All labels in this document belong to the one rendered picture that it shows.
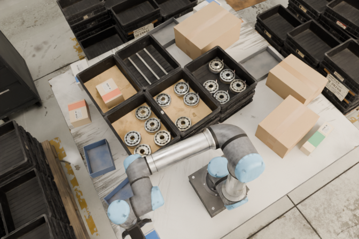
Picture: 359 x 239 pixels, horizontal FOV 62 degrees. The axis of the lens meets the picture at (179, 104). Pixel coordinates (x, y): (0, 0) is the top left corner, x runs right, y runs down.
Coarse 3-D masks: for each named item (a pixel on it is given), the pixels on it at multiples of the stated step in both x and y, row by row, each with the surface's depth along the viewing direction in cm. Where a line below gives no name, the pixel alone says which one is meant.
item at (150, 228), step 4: (152, 224) 133; (144, 228) 129; (148, 228) 128; (152, 228) 128; (144, 232) 128; (148, 232) 128; (152, 232) 128; (156, 232) 129; (148, 236) 127; (152, 236) 127; (156, 236) 127
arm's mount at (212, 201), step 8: (192, 176) 173; (200, 176) 172; (192, 184) 174; (200, 184) 170; (200, 192) 168; (208, 192) 167; (208, 200) 165; (216, 200) 164; (208, 208) 162; (216, 208) 162; (224, 208) 167
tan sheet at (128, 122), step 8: (144, 104) 197; (152, 112) 193; (120, 120) 192; (128, 120) 191; (136, 120) 191; (120, 128) 189; (128, 128) 188; (136, 128) 188; (144, 128) 188; (120, 136) 186; (144, 136) 185; (152, 136) 184; (152, 144) 182; (152, 152) 179
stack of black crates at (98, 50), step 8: (104, 32) 300; (112, 32) 305; (88, 40) 297; (96, 40) 302; (104, 40) 306; (112, 40) 305; (120, 40) 304; (88, 48) 302; (96, 48) 301; (104, 48) 300; (112, 48) 299; (88, 56) 296; (96, 56) 295
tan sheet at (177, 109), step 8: (168, 88) 202; (176, 96) 198; (176, 104) 195; (200, 104) 193; (168, 112) 192; (176, 112) 192; (184, 112) 191; (192, 112) 191; (200, 112) 190; (208, 112) 190; (192, 120) 188
